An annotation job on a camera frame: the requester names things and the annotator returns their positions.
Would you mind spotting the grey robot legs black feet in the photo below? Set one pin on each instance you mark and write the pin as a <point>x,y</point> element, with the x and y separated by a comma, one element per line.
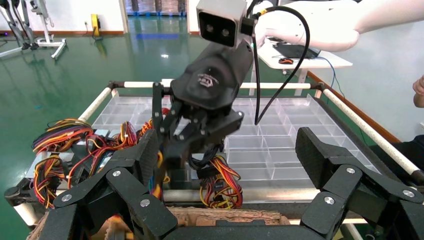
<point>20,26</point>

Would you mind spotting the blue pallet stack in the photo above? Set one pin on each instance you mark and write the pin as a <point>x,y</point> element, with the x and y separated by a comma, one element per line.
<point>155,8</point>

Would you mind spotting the black laptop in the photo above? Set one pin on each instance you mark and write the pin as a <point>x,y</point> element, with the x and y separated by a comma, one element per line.
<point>294,50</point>

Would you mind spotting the bare person hand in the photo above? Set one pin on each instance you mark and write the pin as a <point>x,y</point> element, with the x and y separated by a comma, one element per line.
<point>420,92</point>

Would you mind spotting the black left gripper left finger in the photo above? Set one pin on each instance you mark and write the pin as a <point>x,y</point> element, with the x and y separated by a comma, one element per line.
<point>109,198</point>

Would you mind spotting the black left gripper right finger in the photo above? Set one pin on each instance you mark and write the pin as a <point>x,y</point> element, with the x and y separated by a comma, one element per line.
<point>351,195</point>

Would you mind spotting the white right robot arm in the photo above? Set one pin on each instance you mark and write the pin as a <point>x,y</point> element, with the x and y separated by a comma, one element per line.
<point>331,26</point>

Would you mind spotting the clear plastic divider tray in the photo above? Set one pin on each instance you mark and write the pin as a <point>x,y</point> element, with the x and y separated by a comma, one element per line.
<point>281,159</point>

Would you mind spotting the orange computer mouse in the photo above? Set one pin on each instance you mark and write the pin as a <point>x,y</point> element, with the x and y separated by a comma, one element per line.
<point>286,61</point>

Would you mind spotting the white office desk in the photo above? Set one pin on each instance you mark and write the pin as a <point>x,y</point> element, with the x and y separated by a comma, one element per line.
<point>331,62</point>

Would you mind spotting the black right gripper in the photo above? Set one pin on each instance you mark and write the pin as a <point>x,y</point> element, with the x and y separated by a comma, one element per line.
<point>212,79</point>

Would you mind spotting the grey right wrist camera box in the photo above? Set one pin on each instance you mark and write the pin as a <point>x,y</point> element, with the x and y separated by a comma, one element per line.
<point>218,20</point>

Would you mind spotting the white floor stand frame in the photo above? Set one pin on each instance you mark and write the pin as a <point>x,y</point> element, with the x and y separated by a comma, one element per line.
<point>49,41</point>

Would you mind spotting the yellow wall unit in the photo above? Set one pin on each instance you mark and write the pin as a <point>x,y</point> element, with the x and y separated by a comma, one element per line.
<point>95,24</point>

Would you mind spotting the brown cardboard divider box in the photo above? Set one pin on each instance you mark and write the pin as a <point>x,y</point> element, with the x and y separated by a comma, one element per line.
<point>225,217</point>

